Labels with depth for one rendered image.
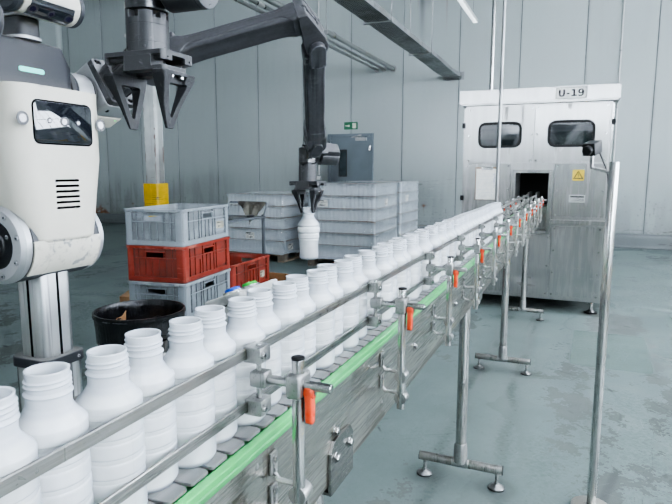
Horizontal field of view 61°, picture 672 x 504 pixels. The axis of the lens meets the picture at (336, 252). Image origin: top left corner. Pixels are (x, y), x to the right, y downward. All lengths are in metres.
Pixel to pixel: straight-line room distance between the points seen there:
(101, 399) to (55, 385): 0.05
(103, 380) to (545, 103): 5.44
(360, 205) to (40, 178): 6.70
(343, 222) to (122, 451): 7.36
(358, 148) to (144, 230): 8.74
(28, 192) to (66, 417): 0.76
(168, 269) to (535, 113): 3.72
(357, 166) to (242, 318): 11.27
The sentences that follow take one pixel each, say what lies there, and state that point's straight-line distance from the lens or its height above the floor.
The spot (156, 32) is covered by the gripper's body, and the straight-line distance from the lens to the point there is 0.85.
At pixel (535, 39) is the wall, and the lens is 11.52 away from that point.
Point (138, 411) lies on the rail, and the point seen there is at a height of 1.11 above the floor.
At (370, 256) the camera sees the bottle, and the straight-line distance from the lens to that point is 1.20.
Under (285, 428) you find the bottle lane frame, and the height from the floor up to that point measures 0.99.
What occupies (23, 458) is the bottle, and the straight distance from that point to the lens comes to 0.51.
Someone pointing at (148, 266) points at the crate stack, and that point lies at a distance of 3.64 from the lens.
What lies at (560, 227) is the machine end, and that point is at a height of 0.81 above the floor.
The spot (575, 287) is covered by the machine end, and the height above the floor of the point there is 0.25.
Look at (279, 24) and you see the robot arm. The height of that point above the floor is 1.67.
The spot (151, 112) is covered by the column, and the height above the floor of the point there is 2.40.
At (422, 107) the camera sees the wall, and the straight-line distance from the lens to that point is 11.68.
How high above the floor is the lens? 1.33
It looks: 8 degrees down
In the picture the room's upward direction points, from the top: straight up
